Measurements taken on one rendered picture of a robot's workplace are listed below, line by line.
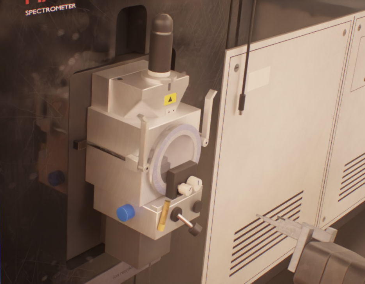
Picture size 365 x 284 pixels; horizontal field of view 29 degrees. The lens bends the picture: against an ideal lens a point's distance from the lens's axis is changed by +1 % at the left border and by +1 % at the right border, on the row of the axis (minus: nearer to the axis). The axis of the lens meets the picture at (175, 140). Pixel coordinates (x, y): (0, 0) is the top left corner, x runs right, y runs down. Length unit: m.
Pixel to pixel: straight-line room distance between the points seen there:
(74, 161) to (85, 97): 0.08
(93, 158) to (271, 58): 0.39
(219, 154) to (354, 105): 0.46
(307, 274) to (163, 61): 0.28
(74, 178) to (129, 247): 0.11
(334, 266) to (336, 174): 0.79
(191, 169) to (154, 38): 0.16
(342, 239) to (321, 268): 0.95
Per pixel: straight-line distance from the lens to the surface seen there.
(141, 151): 0.76
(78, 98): 0.80
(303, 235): 0.71
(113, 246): 0.89
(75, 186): 0.85
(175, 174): 0.79
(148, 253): 0.88
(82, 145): 0.82
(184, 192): 0.80
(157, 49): 0.78
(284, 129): 1.21
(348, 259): 0.71
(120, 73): 0.81
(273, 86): 1.13
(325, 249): 0.71
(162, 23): 0.78
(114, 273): 0.95
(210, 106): 0.83
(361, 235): 1.69
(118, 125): 0.79
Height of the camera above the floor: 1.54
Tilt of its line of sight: 23 degrees down
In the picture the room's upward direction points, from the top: 5 degrees clockwise
